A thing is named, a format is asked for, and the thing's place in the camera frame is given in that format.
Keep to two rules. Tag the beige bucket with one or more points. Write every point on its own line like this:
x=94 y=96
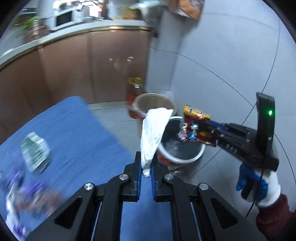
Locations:
x=144 y=102

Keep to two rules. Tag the orange patterned cloth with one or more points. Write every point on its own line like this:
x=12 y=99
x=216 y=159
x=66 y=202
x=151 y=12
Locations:
x=188 y=8

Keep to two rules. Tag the dark red right sleeve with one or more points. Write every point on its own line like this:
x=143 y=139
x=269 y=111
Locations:
x=277 y=222

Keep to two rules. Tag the red yellow snack wrapper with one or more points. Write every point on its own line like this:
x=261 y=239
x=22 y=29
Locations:
x=196 y=126

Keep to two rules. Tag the purple glove wrapper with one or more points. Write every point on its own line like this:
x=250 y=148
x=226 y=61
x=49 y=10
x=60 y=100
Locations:
x=12 y=219

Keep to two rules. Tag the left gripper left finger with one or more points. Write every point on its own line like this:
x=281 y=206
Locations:
x=93 y=212

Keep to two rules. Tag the white microwave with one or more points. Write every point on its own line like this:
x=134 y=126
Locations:
x=64 y=19

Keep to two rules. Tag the white trash bin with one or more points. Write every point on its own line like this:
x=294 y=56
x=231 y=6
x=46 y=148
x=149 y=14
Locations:
x=172 y=151

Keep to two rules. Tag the white tissue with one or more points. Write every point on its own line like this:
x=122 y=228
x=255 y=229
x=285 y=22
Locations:
x=153 y=127

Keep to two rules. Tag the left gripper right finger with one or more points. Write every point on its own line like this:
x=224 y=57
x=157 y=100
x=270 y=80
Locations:
x=198 y=212

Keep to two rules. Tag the brown kitchen cabinet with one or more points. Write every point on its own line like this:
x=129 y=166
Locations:
x=91 y=60

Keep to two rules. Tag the blue towel mat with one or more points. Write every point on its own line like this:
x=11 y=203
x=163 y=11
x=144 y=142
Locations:
x=91 y=146

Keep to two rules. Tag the green potted plant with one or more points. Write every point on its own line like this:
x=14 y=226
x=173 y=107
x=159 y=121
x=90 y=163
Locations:
x=29 y=22

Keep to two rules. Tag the right gloved hand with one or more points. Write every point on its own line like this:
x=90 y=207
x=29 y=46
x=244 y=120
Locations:
x=265 y=189

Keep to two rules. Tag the green milk carton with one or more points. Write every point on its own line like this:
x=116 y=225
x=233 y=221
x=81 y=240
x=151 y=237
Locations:
x=35 y=152

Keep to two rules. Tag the cooking oil bottle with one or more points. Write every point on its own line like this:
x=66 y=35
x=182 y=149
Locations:
x=135 y=87

